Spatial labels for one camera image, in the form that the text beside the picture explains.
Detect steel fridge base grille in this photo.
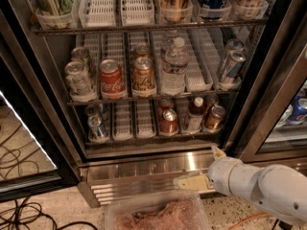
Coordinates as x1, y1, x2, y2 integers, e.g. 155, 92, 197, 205
78, 150, 214, 208

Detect slim silver blue can front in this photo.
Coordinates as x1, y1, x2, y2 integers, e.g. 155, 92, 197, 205
220, 50, 246, 84

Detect clear water bottle front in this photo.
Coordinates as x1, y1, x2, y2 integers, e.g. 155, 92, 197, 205
162, 37, 189, 95

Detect black cables on floor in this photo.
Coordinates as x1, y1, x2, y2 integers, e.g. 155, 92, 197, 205
0, 197, 99, 230

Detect silver can rear left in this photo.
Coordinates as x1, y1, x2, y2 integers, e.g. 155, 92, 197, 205
71, 46, 94, 72

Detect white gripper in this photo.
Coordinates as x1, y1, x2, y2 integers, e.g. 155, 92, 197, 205
174, 146, 262, 197

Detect slim silver blue can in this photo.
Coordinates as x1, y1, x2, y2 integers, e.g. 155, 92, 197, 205
220, 50, 246, 84
221, 38, 244, 67

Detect clear plastic bin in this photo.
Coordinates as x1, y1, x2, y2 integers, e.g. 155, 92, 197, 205
105, 190, 210, 230

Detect silver can front left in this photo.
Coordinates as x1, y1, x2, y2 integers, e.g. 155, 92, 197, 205
64, 61, 97, 103

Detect orange soda can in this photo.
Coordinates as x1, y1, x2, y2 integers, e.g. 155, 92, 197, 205
133, 44, 152, 59
132, 57, 155, 97

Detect orange soda can rear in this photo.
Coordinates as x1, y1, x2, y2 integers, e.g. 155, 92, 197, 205
133, 44, 152, 59

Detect orange cable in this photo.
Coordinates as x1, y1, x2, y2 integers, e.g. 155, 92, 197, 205
227, 212, 272, 230

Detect open glass fridge door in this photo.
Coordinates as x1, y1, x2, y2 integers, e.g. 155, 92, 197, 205
0, 14, 79, 202

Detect orange soda can front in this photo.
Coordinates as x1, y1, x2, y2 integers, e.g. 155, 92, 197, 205
132, 57, 155, 97

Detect bronze can bottom front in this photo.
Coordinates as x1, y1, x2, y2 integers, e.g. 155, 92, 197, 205
204, 105, 225, 130

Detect red can bottom rear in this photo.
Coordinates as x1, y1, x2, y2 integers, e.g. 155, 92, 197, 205
157, 98, 174, 116

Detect bronze can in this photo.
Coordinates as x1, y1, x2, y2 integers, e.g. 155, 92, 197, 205
205, 94, 219, 111
204, 105, 225, 130

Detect brown bottle with white cap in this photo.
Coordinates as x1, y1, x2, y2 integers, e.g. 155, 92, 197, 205
183, 97, 204, 132

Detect clear water bottle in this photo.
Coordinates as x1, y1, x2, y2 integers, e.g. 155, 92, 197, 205
161, 30, 178, 55
162, 37, 189, 95

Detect blue can bottom front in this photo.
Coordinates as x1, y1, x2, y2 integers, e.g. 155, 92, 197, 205
87, 114, 107, 142

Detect red Coca-Cola can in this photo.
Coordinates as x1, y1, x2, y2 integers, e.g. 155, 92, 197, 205
99, 59, 125, 100

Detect clear water bottle rear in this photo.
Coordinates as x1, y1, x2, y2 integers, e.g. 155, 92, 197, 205
161, 30, 178, 55

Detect blue can bottom rear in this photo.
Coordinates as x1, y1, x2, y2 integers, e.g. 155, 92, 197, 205
84, 103, 108, 120

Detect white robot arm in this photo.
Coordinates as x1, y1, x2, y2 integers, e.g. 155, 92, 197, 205
174, 147, 307, 225

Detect bronze can bottom rear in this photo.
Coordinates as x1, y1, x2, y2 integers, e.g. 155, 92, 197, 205
205, 94, 219, 111

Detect red can bottom front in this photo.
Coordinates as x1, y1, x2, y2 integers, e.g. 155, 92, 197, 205
159, 109, 178, 135

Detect slim silver blue can rear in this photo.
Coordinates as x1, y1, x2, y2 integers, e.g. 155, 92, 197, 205
221, 38, 244, 67

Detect blue Pepsi can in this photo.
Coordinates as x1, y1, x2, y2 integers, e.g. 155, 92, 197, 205
288, 98, 307, 125

